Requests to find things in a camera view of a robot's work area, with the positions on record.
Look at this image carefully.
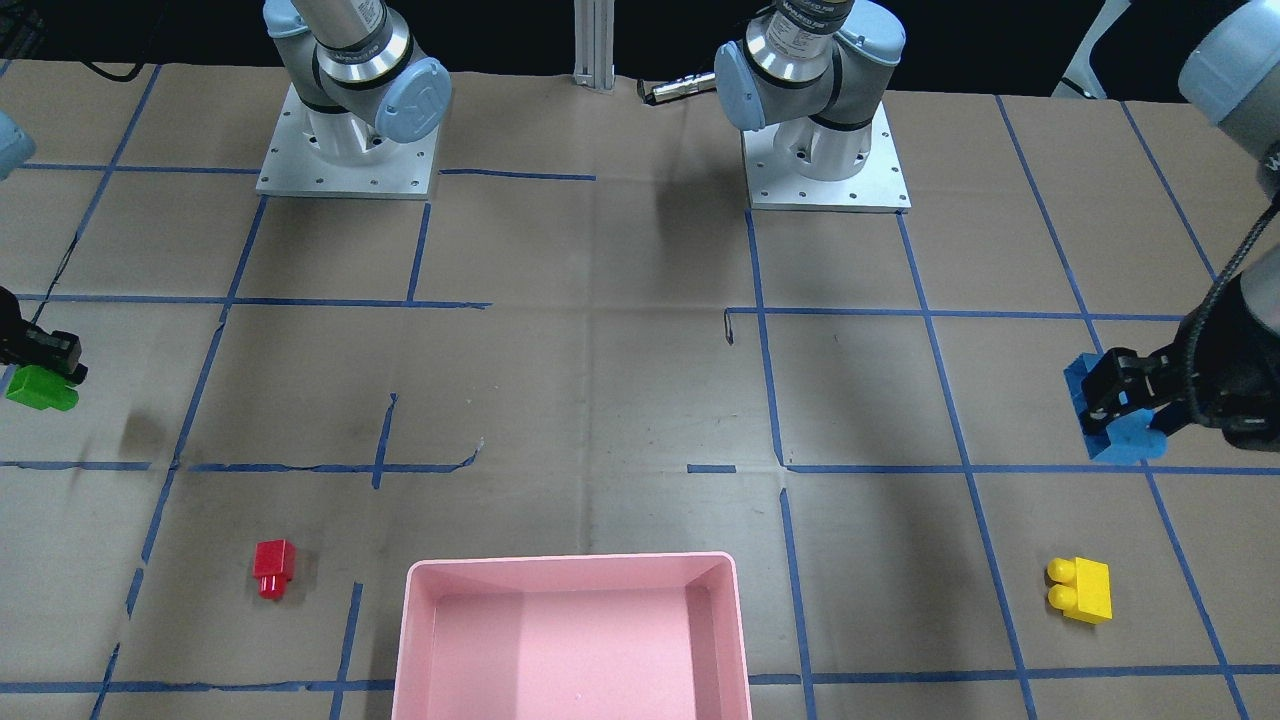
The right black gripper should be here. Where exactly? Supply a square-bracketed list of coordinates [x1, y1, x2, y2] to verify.
[0, 287, 82, 373]

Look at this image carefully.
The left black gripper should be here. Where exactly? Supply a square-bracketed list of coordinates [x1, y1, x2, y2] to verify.
[1080, 278, 1279, 454]

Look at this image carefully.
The green toy block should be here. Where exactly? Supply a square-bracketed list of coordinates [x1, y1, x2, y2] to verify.
[4, 365, 79, 413]

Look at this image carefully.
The blue toy block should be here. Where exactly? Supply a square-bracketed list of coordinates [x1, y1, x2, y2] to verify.
[1062, 354, 1169, 465]

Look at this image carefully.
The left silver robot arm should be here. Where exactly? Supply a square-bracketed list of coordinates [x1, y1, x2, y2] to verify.
[714, 1, 1279, 464]

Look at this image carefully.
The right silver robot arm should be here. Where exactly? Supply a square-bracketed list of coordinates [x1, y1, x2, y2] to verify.
[257, 1, 452, 199]

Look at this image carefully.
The pink plastic box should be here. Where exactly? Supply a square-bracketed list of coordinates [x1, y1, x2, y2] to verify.
[390, 552, 753, 719]

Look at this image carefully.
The yellow toy block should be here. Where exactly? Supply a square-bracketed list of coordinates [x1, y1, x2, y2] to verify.
[1046, 557, 1114, 624]

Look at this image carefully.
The red toy block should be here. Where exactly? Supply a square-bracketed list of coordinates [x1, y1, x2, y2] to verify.
[251, 538, 296, 601]

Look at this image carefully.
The brown paper table cover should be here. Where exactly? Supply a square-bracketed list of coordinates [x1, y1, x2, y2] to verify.
[3, 61, 1277, 719]

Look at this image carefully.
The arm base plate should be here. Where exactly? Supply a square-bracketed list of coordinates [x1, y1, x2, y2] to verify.
[741, 104, 913, 213]
[255, 87, 444, 201]

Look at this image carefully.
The aluminium frame post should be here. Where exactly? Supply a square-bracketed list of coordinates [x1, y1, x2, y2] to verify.
[573, 0, 616, 94]

